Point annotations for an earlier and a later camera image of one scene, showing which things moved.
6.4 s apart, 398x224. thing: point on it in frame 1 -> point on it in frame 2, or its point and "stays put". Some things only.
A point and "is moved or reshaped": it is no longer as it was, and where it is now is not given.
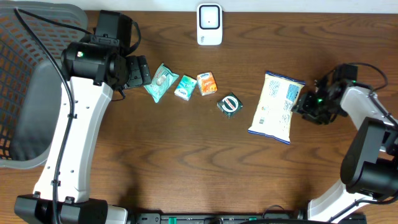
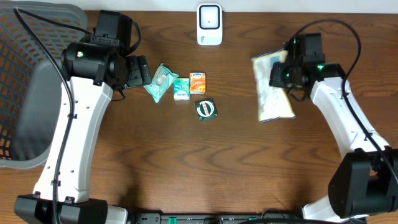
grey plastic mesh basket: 31,83 stays put
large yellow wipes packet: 278,98 is moved or reshaped
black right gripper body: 317,109 -> 283,77
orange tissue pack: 206,83 -> 197,83
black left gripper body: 139,74 stays put
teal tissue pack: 185,87 is moved or reshaped
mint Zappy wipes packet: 161,82 stays put
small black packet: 229,105 -> 206,109
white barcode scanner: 209,24 stays put
